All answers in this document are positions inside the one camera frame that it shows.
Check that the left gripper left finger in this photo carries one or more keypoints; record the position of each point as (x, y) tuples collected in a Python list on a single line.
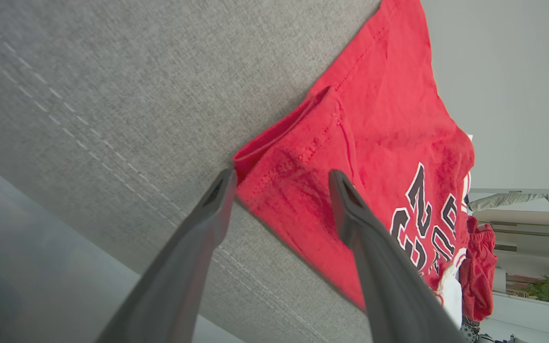
[(169, 295)]

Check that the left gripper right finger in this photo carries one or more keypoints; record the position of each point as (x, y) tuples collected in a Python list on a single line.
[(393, 295)]

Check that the red shorts with white stripe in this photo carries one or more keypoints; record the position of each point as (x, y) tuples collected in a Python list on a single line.
[(479, 271)]

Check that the red jersey with white sleeves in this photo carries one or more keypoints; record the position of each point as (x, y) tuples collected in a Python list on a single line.
[(374, 119)]

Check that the olive grey draped cloth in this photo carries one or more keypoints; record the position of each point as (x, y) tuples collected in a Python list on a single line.
[(503, 201)]

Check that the white window ledge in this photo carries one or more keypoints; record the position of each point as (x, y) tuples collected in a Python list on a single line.
[(541, 319)]

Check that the grey fabric sofa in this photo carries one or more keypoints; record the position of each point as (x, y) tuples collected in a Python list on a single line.
[(112, 71)]

